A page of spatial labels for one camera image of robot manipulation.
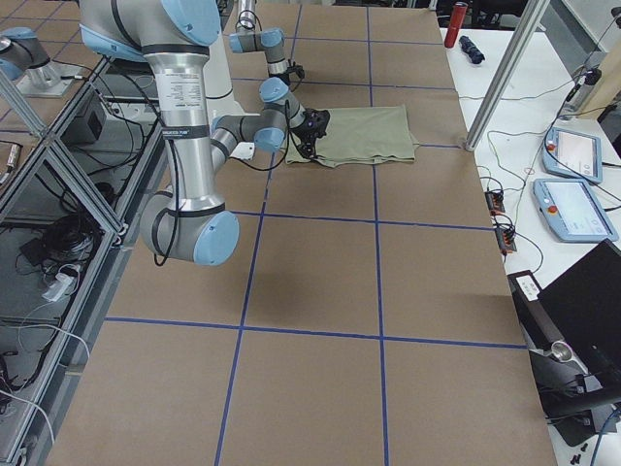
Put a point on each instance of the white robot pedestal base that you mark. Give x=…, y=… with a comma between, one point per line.
x=221, y=100

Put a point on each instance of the lower blue teach pendant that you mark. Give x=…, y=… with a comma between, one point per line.
x=572, y=212

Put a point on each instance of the blue teach pendant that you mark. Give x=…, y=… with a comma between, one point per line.
x=571, y=154
x=572, y=212

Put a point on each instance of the olive green long-sleeve shirt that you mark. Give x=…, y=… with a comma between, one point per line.
x=366, y=136

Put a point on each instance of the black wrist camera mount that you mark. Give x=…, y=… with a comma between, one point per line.
x=292, y=69

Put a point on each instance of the black laptop computer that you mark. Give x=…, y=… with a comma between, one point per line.
x=584, y=304

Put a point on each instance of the white power strip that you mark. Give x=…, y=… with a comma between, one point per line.
x=63, y=285

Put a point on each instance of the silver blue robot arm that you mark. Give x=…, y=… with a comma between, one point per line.
x=202, y=123
x=249, y=36

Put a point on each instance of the orange black connector board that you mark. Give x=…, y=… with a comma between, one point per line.
x=495, y=201

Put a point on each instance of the aluminium frame post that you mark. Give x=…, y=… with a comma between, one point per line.
x=516, y=47

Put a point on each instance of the folded dark plaid umbrella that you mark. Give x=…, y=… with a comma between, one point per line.
x=469, y=48

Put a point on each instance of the upper blue teach pendant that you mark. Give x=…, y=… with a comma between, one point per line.
x=571, y=154

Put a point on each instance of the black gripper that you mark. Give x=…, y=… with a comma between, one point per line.
x=309, y=138

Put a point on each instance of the red cylindrical tube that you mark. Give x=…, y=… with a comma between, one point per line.
x=457, y=16

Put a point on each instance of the aluminium frame table edge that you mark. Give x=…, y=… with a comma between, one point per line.
x=70, y=205

